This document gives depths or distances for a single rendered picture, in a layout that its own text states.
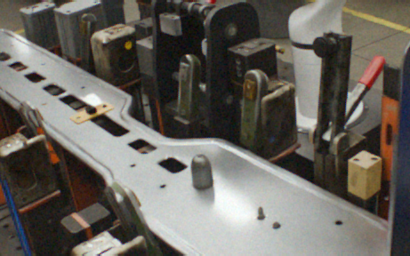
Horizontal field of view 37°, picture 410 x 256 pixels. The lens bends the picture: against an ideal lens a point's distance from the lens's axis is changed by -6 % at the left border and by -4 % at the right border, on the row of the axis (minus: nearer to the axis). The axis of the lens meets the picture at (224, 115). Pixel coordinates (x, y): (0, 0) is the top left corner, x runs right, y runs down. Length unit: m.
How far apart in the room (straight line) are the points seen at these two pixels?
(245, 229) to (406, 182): 0.33
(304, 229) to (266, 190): 0.11
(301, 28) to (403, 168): 0.85
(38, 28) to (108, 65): 0.43
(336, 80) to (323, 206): 0.17
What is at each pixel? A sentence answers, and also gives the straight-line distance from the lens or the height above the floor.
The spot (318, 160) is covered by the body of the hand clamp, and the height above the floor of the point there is 1.02.
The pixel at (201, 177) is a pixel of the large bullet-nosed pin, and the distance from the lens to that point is 0.92.
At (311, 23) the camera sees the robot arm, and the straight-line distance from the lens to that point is 1.36.
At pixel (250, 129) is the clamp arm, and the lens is 1.04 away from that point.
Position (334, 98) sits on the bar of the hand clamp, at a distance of 0.87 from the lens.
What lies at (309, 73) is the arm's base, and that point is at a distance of 1.41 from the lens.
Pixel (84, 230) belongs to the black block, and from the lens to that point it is 0.92.
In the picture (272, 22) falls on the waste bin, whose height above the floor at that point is 0.12.
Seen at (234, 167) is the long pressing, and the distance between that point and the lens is 0.97.
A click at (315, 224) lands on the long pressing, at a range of 0.85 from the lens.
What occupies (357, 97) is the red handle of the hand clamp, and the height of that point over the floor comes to 1.11.
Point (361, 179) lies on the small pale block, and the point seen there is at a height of 1.04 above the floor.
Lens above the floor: 1.53
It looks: 28 degrees down
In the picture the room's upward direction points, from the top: 6 degrees counter-clockwise
